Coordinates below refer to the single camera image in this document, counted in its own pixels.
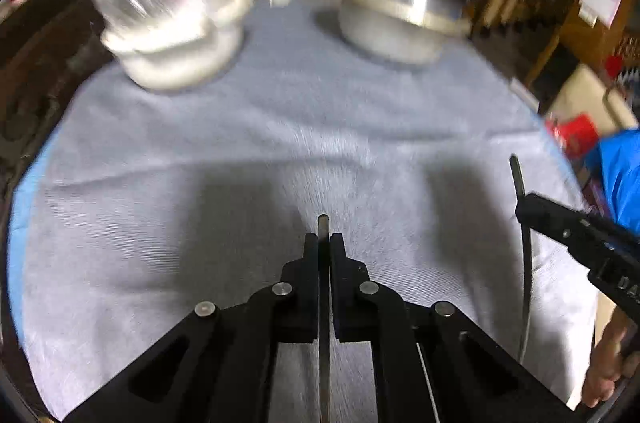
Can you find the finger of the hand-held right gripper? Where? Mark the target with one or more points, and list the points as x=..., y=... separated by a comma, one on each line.
x=555, y=223

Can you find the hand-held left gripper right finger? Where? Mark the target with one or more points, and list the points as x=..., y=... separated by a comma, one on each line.
x=347, y=303

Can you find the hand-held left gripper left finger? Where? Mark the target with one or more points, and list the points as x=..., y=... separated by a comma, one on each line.
x=300, y=303

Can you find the person's right hand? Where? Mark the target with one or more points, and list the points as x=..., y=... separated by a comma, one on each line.
x=605, y=363

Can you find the person's blue clothing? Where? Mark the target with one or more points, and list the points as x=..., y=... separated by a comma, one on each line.
x=622, y=173

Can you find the red box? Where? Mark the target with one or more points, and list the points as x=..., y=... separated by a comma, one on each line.
x=577, y=135

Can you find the beige cardboard box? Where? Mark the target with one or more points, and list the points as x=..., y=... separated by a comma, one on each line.
x=585, y=98

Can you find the grey towel cloth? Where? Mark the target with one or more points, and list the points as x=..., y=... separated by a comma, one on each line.
x=300, y=143

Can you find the brown wooden cabinet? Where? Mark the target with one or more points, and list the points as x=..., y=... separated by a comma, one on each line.
x=565, y=33

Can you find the large aluminium pot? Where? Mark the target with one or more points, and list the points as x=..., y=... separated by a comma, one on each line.
x=390, y=38

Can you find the clear glass jar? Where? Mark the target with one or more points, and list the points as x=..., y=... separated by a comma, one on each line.
x=180, y=58

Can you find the blue table mat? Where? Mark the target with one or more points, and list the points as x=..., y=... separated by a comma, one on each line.
x=25, y=203

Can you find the dark carved wooden table rim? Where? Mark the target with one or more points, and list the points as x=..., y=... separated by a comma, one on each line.
x=35, y=68

